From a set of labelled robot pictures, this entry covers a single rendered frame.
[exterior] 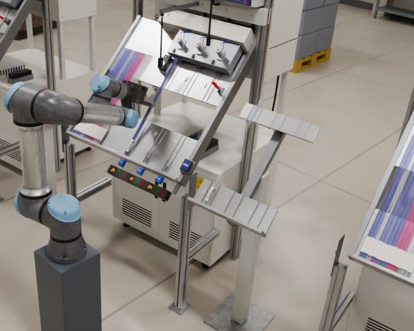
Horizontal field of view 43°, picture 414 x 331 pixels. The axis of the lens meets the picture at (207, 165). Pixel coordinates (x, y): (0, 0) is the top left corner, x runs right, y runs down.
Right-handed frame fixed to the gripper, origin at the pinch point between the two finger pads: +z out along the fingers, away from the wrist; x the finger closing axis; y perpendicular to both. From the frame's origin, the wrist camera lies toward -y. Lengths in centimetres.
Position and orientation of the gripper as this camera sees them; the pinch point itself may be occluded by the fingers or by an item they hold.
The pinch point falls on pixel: (151, 106)
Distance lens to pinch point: 243.7
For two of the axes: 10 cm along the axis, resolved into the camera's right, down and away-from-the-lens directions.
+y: 2.6, -9.7, -0.3
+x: -7.9, -2.2, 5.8
